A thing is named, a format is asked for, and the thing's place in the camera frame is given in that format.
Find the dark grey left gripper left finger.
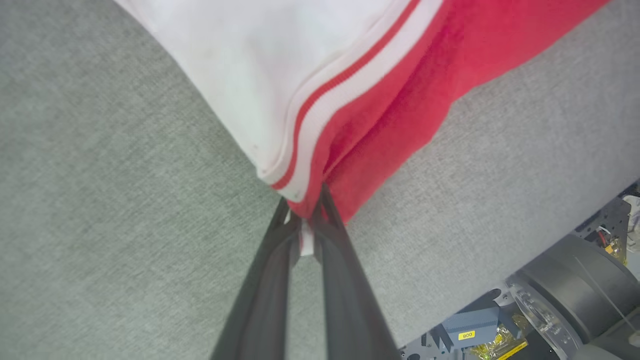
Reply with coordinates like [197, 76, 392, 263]
[210, 198, 302, 360]

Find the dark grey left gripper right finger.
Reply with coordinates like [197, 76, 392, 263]
[310, 183, 402, 360]

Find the yellow taped wiring bundle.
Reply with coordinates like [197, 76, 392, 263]
[469, 326, 530, 360]

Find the grey box with yellow label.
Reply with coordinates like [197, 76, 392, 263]
[440, 306, 502, 351]

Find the red and white shirt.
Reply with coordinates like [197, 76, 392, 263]
[114, 0, 612, 257]

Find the grey fabric sofa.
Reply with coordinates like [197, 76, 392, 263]
[0, 0, 640, 360]

